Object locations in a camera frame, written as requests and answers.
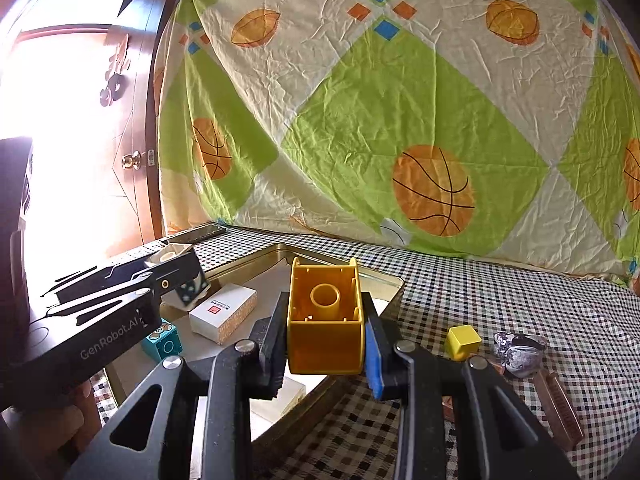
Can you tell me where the small yellow cube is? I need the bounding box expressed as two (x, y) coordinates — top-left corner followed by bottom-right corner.
(444, 324), (482, 362)

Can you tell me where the person's left hand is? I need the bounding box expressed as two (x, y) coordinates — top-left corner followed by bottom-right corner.
(1, 380), (102, 477)

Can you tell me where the black smartphone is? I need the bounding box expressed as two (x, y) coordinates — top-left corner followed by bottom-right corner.
(167, 222), (226, 245)

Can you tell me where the brown harmonica case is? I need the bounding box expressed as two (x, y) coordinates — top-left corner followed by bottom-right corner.
(533, 370), (585, 452)

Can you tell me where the teal bear toy block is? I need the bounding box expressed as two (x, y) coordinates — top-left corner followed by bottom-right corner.
(141, 320), (183, 363)

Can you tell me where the brass door knob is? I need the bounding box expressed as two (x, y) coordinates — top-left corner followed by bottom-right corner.
(120, 151), (143, 170)

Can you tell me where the white toy block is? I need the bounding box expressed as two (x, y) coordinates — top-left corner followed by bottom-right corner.
(144, 243), (209, 312)

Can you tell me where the basketball pattern hanging sheet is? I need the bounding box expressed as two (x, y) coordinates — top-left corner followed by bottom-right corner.
(154, 0), (639, 281)

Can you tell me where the checkered tablecloth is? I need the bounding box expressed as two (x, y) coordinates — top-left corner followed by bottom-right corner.
(89, 224), (640, 480)

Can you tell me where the yellow large toy block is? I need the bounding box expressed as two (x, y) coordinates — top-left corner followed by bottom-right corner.
(286, 258), (364, 376)

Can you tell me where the white cork-sided box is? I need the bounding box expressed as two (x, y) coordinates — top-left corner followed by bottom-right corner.
(189, 284), (257, 346)

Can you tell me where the white charger box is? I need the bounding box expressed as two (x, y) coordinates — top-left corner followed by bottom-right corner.
(250, 376), (306, 424)

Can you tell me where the brown card box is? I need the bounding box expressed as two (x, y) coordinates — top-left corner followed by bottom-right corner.
(442, 396), (456, 424)

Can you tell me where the brown wooden door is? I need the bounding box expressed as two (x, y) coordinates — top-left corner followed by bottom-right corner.
(1, 0), (177, 261)

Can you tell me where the gold metal tin box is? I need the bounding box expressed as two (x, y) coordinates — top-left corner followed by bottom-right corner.
(102, 242), (406, 480)

